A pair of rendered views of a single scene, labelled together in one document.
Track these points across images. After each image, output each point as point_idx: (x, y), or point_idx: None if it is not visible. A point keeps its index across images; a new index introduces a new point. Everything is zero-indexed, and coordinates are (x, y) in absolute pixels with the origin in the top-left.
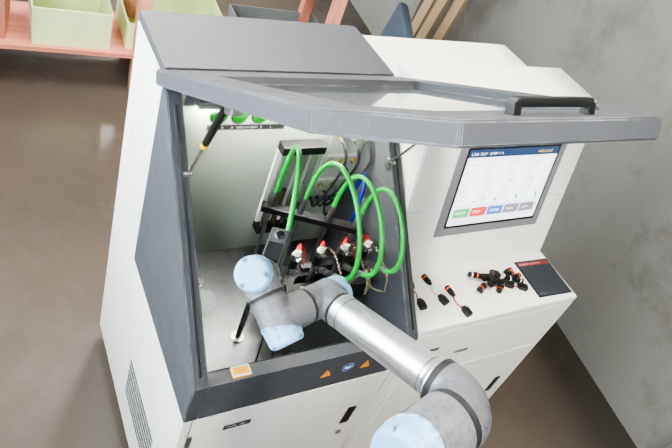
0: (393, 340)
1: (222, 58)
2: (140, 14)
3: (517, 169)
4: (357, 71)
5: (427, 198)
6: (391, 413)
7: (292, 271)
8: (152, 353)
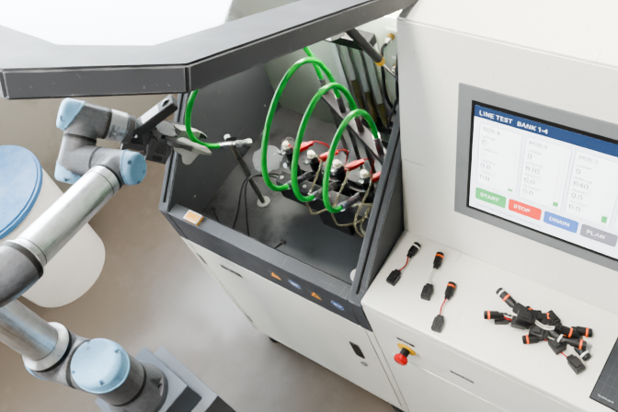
0: (45, 211)
1: None
2: None
3: (591, 173)
4: None
5: (425, 150)
6: (428, 396)
7: (169, 141)
8: None
